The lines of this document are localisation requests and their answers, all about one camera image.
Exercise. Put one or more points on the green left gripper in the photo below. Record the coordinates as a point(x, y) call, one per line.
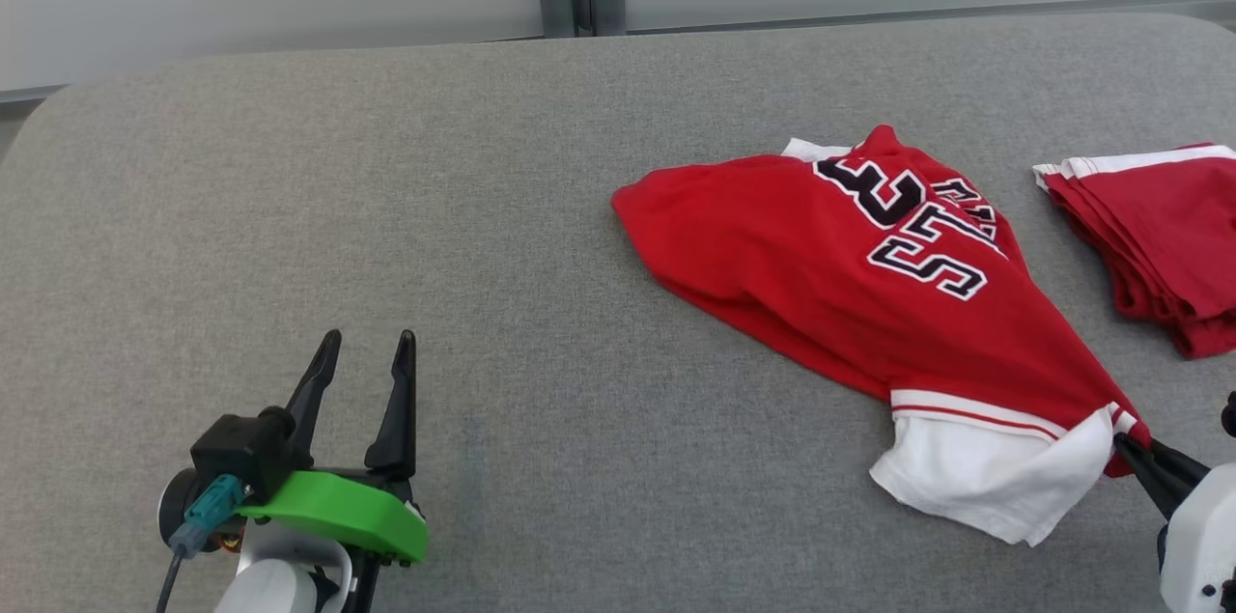
point(348, 512)

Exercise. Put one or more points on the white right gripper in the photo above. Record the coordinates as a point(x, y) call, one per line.
point(1207, 545)

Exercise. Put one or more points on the grey partition base rail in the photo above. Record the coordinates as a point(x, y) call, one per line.
point(917, 13)
point(29, 94)

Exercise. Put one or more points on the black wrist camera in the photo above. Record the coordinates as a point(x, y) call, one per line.
point(241, 449)
point(1230, 415)

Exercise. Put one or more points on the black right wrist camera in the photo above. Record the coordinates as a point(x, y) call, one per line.
point(1230, 415)

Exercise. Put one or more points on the red white basketball jersey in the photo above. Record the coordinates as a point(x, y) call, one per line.
point(821, 285)

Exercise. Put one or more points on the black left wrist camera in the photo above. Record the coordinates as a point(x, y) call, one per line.
point(241, 449)

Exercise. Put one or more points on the red white Bulls shorts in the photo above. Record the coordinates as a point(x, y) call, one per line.
point(1168, 236)

